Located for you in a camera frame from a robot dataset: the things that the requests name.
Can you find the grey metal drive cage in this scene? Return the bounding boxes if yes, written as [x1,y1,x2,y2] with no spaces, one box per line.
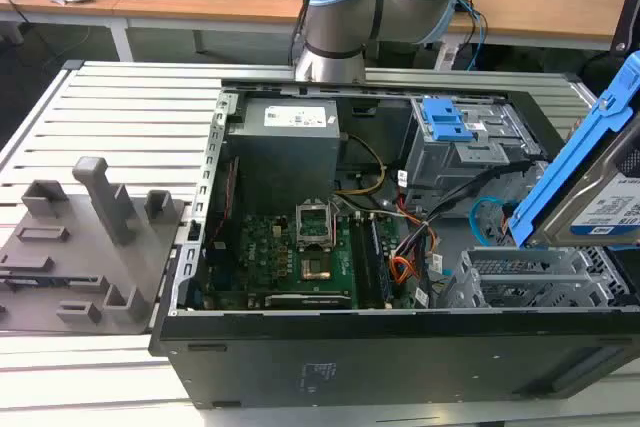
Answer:
[404,95,549,218]

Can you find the black PC case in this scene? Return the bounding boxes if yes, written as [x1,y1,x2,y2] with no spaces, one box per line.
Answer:
[148,77,640,411]

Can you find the grey parts rack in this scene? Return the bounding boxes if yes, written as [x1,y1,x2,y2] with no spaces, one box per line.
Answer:
[0,156,187,336]

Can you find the black RAM slot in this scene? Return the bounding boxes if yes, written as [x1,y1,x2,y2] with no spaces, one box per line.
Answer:
[349,216,374,308]

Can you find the hard disk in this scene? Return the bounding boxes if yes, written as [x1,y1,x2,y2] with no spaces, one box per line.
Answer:
[507,50,640,249]

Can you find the blue cable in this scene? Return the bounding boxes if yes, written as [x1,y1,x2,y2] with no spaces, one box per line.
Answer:
[459,0,489,73]

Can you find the grey power supply unit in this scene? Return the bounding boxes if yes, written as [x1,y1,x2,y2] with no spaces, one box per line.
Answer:
[224,98,342,218]

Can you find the blue disk wire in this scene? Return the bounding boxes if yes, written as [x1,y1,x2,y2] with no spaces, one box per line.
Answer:
[471,196,516,248]

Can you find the orange wire bundle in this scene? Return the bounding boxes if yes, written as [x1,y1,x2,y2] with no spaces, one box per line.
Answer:
[389,255,425,294]

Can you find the CPU socket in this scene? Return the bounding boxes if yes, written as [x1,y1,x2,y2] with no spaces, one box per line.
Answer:
[298,254,334,282]

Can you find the yellow black wire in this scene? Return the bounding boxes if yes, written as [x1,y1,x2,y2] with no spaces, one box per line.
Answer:
[334,132,387,196]

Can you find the orange red disk wire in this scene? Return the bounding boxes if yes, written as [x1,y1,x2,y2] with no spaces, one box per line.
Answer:
[498,201,514,236]

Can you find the metal socket cover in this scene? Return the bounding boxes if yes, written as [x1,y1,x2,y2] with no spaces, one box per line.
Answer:
[295,200,334,252]

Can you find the metal disk bay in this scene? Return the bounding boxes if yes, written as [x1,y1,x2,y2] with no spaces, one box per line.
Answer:
[439,246,631,309]

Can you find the green motherboard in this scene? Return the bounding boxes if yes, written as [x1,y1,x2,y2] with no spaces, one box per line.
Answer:
[199,211,401,311]

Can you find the RAM stick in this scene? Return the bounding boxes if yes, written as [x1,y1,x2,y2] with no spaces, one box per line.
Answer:
[369,219,392,303]

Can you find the black graphics card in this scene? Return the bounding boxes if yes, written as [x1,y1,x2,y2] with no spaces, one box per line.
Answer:
[263,291,354,309]

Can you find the black sleeved cable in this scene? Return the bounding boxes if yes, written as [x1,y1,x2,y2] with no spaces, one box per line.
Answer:
[389,160,531,258]

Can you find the blue plastic drive latch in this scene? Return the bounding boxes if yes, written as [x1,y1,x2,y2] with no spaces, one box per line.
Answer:
[422,96,474,142]

